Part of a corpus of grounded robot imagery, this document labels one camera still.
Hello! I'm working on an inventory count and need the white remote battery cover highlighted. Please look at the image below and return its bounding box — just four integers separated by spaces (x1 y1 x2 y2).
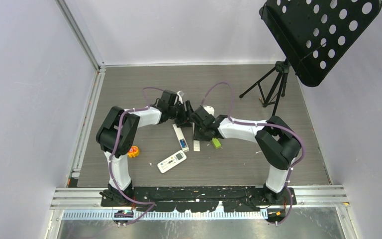
192 123 200 152

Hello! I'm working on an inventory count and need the slim white remote control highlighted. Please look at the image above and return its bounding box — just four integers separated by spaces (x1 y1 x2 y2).
173 124 189 152

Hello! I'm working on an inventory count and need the blue battery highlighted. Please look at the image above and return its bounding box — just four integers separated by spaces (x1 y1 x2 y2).
180 139 188 149

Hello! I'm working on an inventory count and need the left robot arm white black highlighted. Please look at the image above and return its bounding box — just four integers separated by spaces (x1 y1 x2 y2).
96 90 192 206

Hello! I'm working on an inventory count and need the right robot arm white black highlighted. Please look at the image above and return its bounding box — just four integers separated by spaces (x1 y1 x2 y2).
190 107 305 205

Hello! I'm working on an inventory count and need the green rectangular block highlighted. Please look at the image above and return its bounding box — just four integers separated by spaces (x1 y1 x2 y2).
211 138 221 149

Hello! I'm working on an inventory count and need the orange yellow round toy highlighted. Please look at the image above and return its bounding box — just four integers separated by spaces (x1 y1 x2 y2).
127 145 140 158

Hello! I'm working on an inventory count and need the black tripod stand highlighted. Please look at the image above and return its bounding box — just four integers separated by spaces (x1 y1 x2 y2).
239 59 290 116

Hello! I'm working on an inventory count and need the black perforated music stand tray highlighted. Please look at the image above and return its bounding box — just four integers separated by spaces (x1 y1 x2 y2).
259 0 382 87

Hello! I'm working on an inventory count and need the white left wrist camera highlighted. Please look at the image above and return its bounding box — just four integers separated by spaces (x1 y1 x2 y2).
176 91 184 104

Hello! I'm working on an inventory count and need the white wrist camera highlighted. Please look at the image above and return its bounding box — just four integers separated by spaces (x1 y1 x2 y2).
203 106 214 116
176 91 184 104

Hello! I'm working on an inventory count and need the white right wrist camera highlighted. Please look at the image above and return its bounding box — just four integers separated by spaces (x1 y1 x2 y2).
203 106 214 116

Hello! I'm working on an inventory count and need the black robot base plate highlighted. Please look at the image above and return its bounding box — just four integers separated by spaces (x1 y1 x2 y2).
100 186 296 213

